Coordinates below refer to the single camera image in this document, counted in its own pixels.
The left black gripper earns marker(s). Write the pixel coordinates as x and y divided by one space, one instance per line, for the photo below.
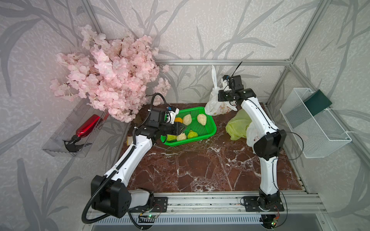
176 127

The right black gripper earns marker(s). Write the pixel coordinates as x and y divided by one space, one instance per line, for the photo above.
220 97

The orange pear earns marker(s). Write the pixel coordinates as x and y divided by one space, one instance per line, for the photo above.
178 119

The green plastic basket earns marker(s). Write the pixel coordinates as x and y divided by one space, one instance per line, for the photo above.
204 131

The white printed plastic bag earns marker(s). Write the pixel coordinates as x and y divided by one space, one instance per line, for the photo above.
215 107

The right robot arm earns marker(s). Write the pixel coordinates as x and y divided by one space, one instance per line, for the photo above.
267 147

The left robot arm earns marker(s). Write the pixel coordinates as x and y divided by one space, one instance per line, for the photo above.
110 196

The green pear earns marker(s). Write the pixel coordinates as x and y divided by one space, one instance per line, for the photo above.
192 134

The beige pear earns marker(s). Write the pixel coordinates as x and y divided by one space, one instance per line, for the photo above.
202 119

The light green plastic bag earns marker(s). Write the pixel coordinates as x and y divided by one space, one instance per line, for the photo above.
238 125

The blue dotted work glove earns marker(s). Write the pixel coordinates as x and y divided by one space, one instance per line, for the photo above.
131 140

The pink cherry blossom tree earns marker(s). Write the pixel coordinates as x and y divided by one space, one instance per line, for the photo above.
114 76

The dark green card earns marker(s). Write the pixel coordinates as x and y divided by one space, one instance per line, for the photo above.
317 102

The red spray bottle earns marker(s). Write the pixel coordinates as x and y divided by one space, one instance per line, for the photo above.
82 132

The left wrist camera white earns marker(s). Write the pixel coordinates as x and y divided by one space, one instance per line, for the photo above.
171 114

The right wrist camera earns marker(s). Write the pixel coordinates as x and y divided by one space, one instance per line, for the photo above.
233 83

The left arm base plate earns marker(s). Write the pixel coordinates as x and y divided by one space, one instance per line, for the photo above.
155 204

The white wire mesh basket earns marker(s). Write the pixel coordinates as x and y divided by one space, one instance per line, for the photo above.
320 134

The clear acrylic wall shelf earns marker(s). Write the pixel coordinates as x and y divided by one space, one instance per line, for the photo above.
55 145

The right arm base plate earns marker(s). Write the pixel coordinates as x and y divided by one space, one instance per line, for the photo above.
259 204

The aluminium front rail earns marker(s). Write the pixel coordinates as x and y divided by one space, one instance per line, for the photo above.
212 203

